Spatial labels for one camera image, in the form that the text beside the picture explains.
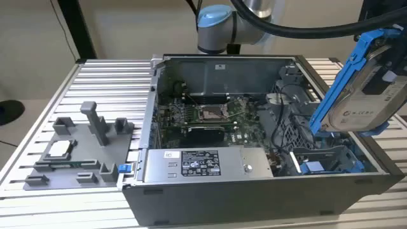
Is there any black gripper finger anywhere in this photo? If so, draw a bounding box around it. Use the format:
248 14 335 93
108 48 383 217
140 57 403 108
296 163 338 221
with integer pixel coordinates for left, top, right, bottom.
362 23 407 94

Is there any grey metal disk bay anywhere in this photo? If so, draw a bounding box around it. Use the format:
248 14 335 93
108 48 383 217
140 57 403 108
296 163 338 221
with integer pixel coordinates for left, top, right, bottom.
259 80 367 174

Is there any green motherboard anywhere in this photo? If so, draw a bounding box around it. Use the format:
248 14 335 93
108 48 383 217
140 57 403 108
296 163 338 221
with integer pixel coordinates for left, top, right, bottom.
157 95 278 165

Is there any CPU socket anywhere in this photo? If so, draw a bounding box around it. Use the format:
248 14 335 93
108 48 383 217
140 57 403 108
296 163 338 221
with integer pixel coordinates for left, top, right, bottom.
199 104 231 120

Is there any metal locking lever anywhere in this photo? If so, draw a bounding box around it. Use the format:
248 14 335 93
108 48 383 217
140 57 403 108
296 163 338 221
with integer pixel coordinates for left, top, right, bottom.
185 93 200 106

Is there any black graphics card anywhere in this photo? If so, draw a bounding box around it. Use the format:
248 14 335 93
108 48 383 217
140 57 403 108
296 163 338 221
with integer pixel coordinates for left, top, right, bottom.
183 125 226 145

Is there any black open PC case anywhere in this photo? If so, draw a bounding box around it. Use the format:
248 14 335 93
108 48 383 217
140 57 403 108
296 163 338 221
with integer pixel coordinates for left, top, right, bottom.
121 53 406 227

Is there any silver power supply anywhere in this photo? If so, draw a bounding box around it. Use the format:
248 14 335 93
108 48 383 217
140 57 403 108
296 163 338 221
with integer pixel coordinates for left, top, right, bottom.
143 147 275 183

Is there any grey plastic parts rack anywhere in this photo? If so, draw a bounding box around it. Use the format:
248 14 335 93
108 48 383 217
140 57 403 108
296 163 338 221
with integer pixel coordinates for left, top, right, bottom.
24 101 136 191

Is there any green RAM stick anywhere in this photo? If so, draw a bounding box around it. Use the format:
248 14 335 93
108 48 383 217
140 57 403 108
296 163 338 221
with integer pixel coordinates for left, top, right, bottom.
35 161 97 167

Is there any silver CPU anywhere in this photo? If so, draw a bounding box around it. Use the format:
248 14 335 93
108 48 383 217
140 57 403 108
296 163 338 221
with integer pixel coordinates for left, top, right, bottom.
47 140 72 157

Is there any black round stand base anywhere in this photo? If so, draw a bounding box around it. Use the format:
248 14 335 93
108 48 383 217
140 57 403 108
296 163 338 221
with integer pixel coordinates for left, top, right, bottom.
0 100 25 126

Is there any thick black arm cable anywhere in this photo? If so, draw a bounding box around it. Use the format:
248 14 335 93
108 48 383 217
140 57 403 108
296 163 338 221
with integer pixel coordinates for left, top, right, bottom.
230 0 402 41

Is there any thin black case wire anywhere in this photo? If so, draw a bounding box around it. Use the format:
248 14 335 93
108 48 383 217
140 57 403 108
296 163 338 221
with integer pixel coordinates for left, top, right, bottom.
271 82 311 153

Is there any thin black cable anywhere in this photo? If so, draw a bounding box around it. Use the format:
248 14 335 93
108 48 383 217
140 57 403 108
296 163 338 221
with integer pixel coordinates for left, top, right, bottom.
185 0 204 17

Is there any black frame post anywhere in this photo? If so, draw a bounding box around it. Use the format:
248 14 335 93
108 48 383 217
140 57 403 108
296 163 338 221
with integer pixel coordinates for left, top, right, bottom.
56 0 97 60

